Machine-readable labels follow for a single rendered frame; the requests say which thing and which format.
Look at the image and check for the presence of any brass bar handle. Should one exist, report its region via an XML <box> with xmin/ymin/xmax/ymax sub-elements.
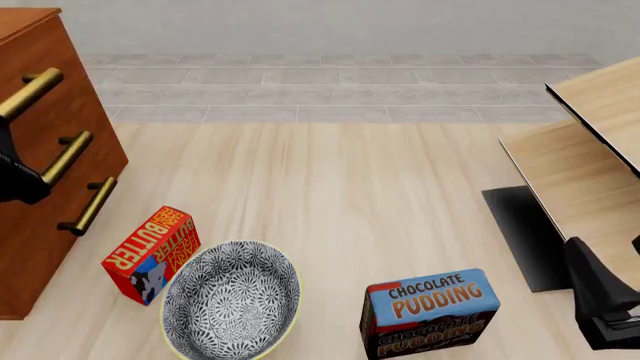
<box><xmin>0</xmin><ymin>66</ymin><xmax>65</xmax><ymax>120</ymax></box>
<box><xmin>56</xmin><ymin>175</ymin><xmax>119</xmax><ymax>237</ymax></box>
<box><xmin>40</xmin><ymin>129</ymin><xmax>95</xmax><ymax>186</ymax></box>

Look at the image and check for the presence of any black white patterned bowl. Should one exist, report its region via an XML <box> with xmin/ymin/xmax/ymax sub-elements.
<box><xmin>159</xmin><ymin>239</ymin><xmax>303</xmax><ymax>360</ymax></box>

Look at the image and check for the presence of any wooden drawer front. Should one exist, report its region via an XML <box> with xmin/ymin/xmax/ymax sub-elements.
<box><xmin>0</xmin><ymin>63</ymin><xmax>109</xmax><ymax>243</ymax></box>
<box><xmin>0</xmin><ymin>14</ymin><xmax>87</xmax><ymax>141</ymax></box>
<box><xmin>0</xmin><ymin>114</ymin><xmax>130</xmax><ymax>321</ymax></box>

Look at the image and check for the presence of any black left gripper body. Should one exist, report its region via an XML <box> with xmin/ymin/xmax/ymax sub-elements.
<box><xmin>0</xmin><ymin>153</ymin><xmax>53</xmax><ymax>206</ymax></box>

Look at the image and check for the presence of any blue chocolate pudding box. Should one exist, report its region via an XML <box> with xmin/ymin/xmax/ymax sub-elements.
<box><xmin>358</xmin><ymin>267</ymin><xmax>502</xmax><ymax>360</ymax></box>

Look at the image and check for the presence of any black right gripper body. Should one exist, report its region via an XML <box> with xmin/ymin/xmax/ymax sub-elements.
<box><xmin>573</xmin><ymin>297</ymin><xmax>640</xmax><ymax>352</ymax></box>

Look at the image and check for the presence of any red butter box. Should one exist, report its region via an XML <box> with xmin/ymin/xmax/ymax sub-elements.
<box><xmin>100</xmin><ymin>204</ymin><xmax>203</xmax><ymax>307</ymax></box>

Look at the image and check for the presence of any pale wooden shelf rack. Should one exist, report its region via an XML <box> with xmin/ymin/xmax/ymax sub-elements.
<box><xmin>481</xmin><ymin>55</ymin><xmax>640</xmax><ymax>294</ymax></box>

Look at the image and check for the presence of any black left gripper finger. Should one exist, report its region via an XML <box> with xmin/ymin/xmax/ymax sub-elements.
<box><xmin>0</xmin><ymin>114</ymin><xmax>24</xmax><ymax>164</ymax></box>

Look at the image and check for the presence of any wooden cabinet with drawers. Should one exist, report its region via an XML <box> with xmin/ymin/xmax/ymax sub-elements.
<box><xmin>0</xmin><ymin>7</ymin><xmax>130</xmax><ymax>321</ymax></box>

